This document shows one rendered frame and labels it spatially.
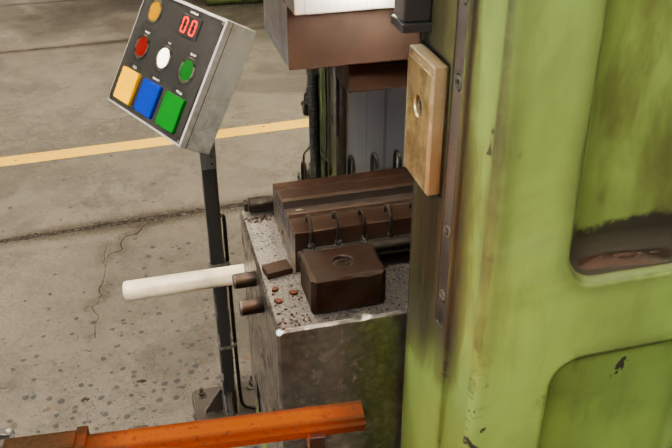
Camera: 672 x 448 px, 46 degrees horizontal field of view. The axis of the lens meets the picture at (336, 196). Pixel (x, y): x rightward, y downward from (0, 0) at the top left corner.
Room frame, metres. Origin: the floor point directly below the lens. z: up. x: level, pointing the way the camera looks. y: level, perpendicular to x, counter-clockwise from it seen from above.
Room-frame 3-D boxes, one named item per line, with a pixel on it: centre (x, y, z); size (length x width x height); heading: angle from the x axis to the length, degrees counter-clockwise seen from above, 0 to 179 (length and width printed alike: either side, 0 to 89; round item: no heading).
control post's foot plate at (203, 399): (1.72, 0.31, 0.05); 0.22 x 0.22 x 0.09; 14
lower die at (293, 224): (1.25, -0.11, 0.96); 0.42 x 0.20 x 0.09; 104
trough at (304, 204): (1.22, -0.12, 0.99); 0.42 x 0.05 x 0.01; 104
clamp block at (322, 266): (1.04, -0.01, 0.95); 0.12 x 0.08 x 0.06; 104
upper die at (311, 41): (1.25, -0.11, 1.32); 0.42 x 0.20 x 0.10; 104
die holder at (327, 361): (1.19, -0.13, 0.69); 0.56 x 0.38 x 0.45; 104
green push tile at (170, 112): (1.56, 0.35, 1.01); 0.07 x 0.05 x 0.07; 39
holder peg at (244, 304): (1.07, 0.14, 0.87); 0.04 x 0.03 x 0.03; 104
